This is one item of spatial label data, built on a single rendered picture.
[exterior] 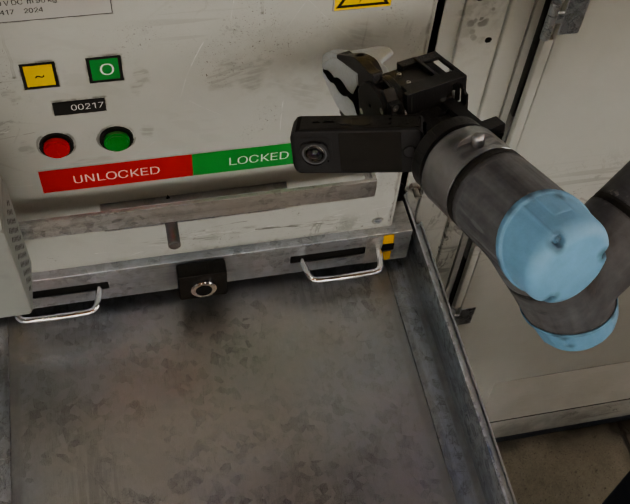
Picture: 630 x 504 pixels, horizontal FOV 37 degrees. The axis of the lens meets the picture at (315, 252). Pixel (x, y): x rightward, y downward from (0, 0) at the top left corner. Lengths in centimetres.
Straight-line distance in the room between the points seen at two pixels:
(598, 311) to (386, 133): 23
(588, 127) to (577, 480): 106
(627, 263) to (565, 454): 136
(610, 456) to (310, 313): 111
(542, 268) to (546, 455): 146
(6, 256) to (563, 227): 53
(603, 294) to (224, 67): 41
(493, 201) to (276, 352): 52
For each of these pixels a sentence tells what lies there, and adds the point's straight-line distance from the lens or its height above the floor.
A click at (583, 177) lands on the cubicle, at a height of 93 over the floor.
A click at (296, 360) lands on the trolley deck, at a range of 115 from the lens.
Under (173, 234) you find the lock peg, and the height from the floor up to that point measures 102.
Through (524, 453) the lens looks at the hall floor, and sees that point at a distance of 210.
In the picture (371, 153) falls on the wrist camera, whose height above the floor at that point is 126.
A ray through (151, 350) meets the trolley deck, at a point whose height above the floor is 85.
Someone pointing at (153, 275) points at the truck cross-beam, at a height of 90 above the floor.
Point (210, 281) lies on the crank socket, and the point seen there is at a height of 91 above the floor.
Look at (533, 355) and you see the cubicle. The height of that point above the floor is 42.
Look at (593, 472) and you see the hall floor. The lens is 213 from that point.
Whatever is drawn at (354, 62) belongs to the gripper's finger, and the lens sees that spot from 85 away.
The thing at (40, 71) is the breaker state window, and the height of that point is 124.
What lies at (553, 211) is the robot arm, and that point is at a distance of 69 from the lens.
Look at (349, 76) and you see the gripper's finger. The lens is 87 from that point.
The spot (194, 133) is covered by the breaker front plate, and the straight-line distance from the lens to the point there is 99.
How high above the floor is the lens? 186
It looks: 54 degrees down
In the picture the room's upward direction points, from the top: 6 degrees clockwise
